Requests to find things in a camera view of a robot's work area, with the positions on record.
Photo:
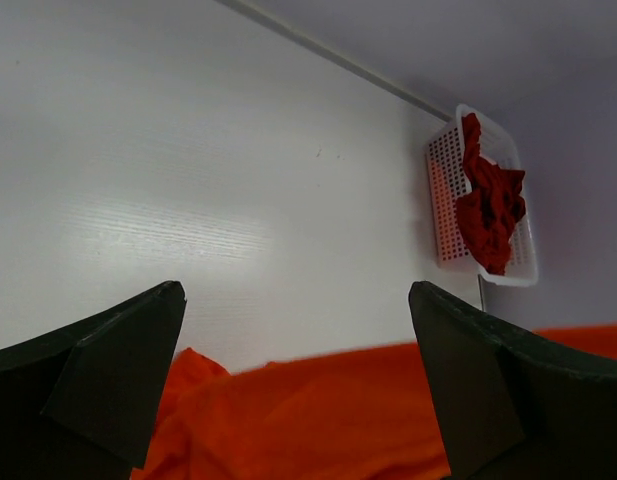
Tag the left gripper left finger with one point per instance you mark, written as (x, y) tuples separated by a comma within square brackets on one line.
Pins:
[(81, 402)]

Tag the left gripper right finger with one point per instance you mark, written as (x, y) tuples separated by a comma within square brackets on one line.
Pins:
[(511, 404)]

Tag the orange t shirt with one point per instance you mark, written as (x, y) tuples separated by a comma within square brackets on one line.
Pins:
[(364, 414)]

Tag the dark red t shirt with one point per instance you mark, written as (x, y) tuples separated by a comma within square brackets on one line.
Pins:
[(488, 215)]

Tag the white plastic basket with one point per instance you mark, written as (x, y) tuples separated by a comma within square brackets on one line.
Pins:
[(444, 154)]

